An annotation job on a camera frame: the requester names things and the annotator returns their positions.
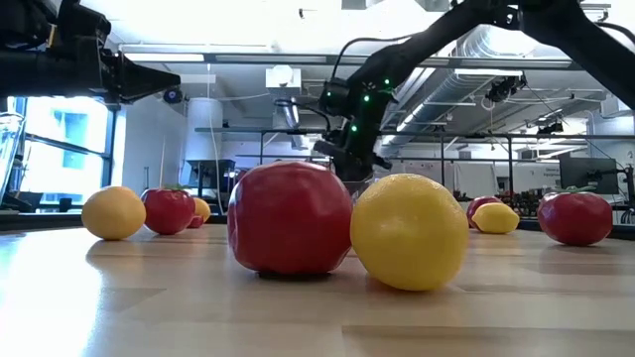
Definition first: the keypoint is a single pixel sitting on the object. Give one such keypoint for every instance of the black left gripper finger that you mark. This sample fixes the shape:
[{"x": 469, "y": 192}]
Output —
[{"x": 144, "y": 79}]

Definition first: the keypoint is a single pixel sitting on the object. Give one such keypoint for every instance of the red plastic tomato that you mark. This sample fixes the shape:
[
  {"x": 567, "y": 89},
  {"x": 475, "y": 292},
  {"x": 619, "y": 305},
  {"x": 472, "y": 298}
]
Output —
[
  {"x": 478, "y": 204},
  {"x": 575, "y": 220},
  {"x": 290, "y": 218},
  {"x": 168, "y": 212}
]

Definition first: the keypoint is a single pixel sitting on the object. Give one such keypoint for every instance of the yellow plastic lemon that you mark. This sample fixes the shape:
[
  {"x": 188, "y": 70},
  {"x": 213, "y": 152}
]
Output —
[
  {"x": 496, "y": 219},
  {"x": 409, "y": 233}
]

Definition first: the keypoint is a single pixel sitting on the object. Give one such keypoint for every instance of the orange-yellow plastic lemon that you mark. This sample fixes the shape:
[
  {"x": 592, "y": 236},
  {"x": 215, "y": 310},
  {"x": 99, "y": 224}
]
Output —
[
  {"x": 203, "y": 208},
  {"x": 113, "y": 214}
]

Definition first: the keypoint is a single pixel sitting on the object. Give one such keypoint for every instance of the small red plastic pepper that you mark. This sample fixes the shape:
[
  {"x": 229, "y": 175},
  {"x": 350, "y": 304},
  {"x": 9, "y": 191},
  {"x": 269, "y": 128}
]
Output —
[{"x": 196, "y": 222}]

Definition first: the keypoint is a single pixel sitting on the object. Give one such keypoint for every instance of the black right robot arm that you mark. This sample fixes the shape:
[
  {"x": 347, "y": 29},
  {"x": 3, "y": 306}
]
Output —
[{"x": 436, "y": 44}]

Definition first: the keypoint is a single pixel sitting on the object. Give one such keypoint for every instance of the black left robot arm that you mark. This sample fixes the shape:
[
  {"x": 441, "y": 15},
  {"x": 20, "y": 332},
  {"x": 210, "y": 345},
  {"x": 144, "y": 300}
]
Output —
[{"x": 25, "y": 74}]

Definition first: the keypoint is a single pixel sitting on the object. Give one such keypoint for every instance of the long ceiling light bar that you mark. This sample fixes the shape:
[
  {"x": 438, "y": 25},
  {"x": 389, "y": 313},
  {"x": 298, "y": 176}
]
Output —
[{"x": 164, "y": 57}]

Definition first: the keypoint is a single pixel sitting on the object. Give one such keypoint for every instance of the large bright window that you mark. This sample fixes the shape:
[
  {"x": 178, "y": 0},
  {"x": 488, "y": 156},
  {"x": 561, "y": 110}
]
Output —
[{"x": 74, "y": 149}]

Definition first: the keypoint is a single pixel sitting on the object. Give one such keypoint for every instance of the white cylindrical column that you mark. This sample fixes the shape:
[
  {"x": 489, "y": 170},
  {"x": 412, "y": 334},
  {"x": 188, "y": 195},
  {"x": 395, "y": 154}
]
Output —
[{"x": 203, "y": 129}]

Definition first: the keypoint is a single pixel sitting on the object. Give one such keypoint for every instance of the black equipment cart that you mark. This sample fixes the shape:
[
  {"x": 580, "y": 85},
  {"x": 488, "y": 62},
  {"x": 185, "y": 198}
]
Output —
[{"x": 213, "y": 168}]

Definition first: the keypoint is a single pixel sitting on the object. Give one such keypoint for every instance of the black ceiling rig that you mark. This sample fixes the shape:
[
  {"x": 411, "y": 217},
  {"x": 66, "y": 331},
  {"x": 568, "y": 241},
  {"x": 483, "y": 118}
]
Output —
[{"x": 503, "y": 88}]

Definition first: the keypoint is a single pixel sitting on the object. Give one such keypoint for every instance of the black computer monitor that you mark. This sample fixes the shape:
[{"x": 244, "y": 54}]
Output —
[{"x": 588, "y": 176}]

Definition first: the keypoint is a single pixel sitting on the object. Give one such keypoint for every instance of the black ceiling camera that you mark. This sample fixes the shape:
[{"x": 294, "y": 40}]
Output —
[{"x": 172, "y": 95}]

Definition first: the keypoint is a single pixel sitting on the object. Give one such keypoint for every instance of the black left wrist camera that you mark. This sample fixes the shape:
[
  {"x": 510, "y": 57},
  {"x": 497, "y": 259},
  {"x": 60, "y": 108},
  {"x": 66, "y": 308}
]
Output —
[{"x": 87, "y": 27}]

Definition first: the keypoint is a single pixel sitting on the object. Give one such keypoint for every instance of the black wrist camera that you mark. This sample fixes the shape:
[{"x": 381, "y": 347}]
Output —
[
  {"x": 87, "y": 27},
  {"x": 335, "y": 98}
]

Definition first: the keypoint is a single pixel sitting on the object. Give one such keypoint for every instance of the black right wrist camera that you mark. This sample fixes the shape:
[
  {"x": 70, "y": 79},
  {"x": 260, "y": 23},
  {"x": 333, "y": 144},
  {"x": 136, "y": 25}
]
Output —
[{"x": 335, "y": 98}]

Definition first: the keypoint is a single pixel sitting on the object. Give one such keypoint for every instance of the black metal railing frame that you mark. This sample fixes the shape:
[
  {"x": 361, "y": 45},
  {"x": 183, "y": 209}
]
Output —
[{"x": 248, "y": 130}]

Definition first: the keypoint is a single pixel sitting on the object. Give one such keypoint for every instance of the black aluminium table frame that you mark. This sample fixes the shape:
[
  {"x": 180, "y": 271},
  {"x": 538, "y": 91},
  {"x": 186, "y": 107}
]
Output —
[{"x": 39, "y": 221}]

